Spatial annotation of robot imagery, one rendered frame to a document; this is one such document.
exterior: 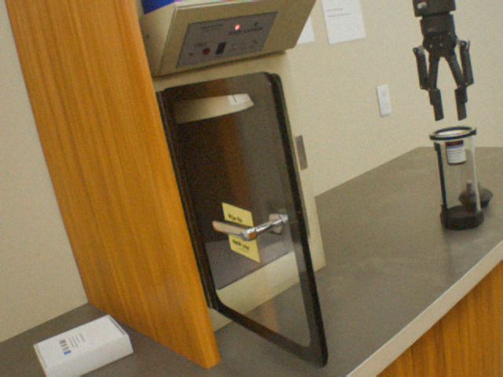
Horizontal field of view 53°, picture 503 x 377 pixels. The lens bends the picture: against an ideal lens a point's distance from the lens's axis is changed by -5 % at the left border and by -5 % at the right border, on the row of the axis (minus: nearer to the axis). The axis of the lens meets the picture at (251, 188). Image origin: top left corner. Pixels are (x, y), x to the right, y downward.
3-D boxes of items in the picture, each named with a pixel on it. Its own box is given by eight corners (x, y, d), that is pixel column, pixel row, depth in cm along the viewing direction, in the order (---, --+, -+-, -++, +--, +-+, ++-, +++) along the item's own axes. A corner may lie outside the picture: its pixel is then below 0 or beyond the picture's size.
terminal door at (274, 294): (217, 308, 94) (164, 87, 85) (329, 370, 69) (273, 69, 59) (213, 310, 94) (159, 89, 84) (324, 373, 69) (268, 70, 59)
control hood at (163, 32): (148, 78, 85) (135, 18, 82) (287, 49, 104) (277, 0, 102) (188, 69, 76) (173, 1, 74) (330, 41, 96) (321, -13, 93)
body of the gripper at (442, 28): (410, 20, 111) (417, 61, 114) (444, 13, 105) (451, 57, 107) (427, 17, 116) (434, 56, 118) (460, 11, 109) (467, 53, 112)
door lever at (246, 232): (244, 222, 74) (240, 205, 74) (285, 233, 67) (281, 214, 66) (212, 236, 72) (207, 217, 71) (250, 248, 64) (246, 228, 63)
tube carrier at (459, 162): (431, 223, 122) (420, 136, 117) (452, 208, 129) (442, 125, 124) (471, 228, 114) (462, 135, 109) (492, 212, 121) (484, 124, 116)
